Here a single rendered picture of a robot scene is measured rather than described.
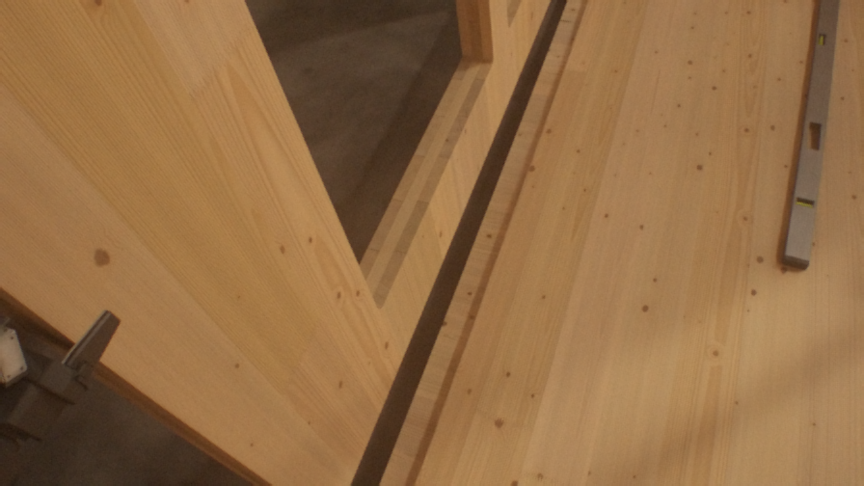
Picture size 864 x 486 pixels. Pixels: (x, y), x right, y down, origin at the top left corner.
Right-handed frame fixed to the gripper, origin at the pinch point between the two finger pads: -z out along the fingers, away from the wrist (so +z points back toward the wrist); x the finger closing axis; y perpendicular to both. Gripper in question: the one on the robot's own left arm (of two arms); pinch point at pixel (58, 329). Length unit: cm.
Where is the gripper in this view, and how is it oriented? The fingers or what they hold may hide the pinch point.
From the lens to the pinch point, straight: 67.3
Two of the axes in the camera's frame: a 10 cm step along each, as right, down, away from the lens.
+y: -1.4, -5.7, -8.1
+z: -3.4, 7.9, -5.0
